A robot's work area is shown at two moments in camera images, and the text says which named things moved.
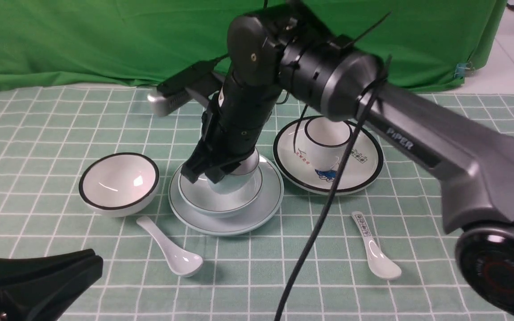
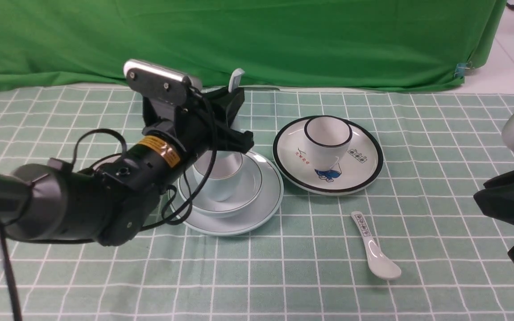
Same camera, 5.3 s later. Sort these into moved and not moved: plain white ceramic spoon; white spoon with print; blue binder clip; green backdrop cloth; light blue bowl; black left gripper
Moved: black left gripper; plain white ceramic spoon
Not moved: green backdrop cloth; light blue bowl; blue binder clip; white spoon with print
